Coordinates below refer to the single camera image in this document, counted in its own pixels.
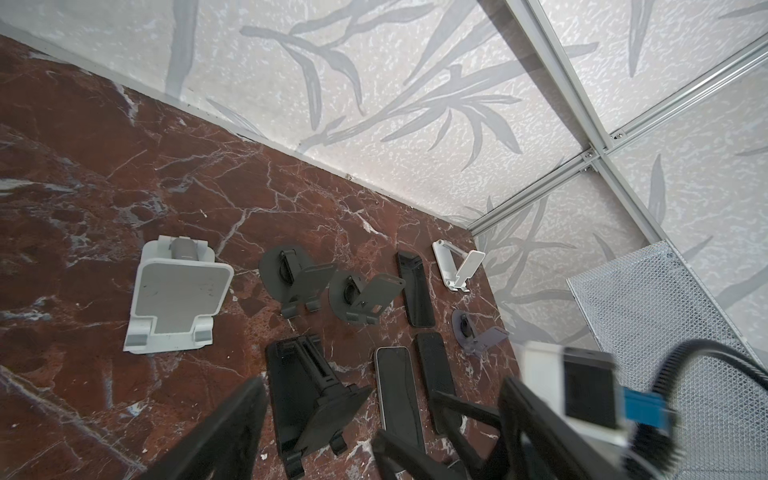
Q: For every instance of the black folding phone stand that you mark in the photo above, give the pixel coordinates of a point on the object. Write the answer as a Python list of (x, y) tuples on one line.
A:
[(311, 406)]

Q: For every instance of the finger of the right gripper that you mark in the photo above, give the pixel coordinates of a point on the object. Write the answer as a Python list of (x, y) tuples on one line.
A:
[(389, 450)]

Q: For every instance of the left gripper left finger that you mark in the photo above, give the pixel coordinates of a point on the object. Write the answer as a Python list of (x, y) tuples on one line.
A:
[(224, 445)]

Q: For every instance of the aluminium frame crossbar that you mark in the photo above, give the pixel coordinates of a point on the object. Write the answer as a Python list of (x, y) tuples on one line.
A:
[(726, 72)]

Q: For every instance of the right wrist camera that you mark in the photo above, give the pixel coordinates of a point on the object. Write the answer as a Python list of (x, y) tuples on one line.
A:
[(581, 386)]

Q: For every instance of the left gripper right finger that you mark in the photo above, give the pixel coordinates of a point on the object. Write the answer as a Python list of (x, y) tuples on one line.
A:
[(562, 450)]

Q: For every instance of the black phone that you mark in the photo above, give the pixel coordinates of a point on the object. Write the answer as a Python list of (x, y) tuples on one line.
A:
[(397, 394), (416, 291), (437, 377)]

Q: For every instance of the back right grey round stand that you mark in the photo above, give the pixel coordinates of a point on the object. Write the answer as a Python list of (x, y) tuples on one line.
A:
[(356, 301)]

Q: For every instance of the white phone stand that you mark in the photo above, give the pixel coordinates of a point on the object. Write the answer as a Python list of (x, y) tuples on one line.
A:
[(456, 266), (179, 288)]

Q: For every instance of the grey round phone stand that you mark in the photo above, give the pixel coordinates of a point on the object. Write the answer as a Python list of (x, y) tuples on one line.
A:
[(470, 339)]

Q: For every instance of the back left grey round stand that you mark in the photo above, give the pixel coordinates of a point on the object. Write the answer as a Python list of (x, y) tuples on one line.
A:
[(291, 277)]

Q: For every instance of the white wire mesh basket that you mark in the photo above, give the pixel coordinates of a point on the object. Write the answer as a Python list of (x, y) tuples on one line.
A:
[(640, 308)]

